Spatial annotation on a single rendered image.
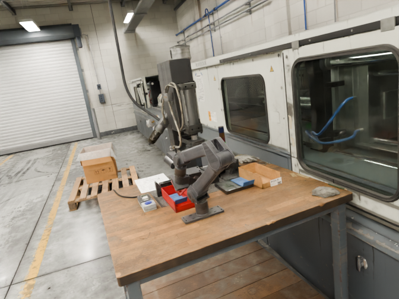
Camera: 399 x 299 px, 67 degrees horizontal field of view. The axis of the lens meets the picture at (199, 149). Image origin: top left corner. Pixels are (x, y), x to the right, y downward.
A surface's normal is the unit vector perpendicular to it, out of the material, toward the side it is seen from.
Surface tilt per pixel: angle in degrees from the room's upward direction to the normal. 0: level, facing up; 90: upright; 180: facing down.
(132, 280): 90
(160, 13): 90
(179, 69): 90
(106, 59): 90
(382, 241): 33
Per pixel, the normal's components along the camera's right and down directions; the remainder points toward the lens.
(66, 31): 0.32, 0.18
